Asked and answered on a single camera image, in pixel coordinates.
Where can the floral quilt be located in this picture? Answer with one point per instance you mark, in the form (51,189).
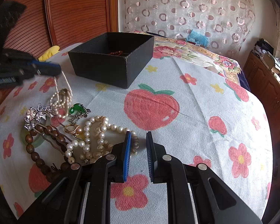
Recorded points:
(177,49)

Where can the wooden slatted headboard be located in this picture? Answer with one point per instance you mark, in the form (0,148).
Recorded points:
(72,11)

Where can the black jewelry box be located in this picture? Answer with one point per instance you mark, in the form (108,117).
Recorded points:
(102,70)

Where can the pile of boxes and papers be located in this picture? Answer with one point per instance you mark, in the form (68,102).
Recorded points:
(270,58)

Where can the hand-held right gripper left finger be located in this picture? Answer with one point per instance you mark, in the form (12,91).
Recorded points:
(127,156)

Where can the pale green jade bangle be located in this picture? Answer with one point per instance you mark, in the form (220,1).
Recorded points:
(24,137)

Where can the silver rhinestone brooch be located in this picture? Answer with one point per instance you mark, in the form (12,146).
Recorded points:
(45,112)

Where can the yellow plush toy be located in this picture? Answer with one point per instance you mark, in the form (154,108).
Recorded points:
(50,51)

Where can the sheer curtain with pink rings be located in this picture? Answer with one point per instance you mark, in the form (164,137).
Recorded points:
(177,4)

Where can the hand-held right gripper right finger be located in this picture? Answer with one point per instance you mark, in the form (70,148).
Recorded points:
(149,156)

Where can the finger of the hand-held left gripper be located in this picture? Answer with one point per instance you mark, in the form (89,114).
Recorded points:
(49,71)
(45,64)

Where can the green jade pendant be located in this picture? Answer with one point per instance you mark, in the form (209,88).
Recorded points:
(75,109)

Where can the wooden cabinet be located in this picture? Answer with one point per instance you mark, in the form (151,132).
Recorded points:
(263,81)

